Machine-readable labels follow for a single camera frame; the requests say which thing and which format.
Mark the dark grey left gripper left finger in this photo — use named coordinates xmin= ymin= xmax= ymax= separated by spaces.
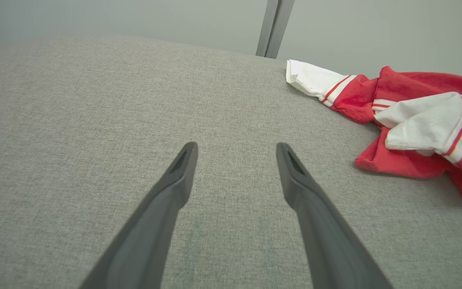
xmin=79 ymin=141 xmax=199 ymax=289

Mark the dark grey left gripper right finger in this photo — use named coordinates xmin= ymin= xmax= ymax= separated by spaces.
xmin=276 ymin=142 xmax=394 ymax=289

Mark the red and white basketball jersey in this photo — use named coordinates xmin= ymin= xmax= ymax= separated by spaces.
xmin=286 ymin=59 xmax=462 ymax=206

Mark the grey fabric sofa seat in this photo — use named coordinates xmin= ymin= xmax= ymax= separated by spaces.
xmin=0 ymin=34 xmax=462 ymax=289

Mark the grey metal post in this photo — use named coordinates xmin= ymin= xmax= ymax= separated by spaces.
xmin=255 ymin=0 xmax=296 ymax=59

